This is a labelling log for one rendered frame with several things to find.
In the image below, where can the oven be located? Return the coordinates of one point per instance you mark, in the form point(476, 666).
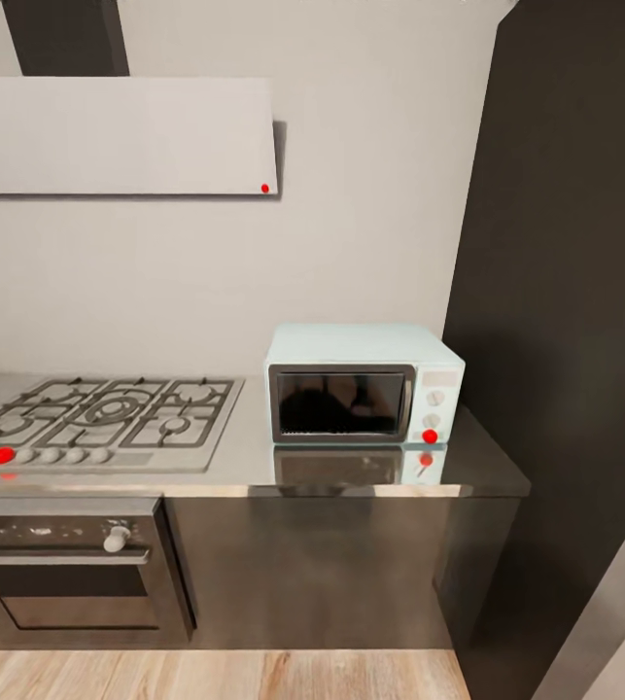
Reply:
point(91, 571)

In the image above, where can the burner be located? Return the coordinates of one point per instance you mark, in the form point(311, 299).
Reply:
point(116, 423)

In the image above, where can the microwave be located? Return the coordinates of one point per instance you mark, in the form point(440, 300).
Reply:
point(360, 383)

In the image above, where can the fridge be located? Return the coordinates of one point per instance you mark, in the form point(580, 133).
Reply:
point(537, 312)

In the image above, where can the range hood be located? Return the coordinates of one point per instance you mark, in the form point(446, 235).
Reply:
point(76, 121)

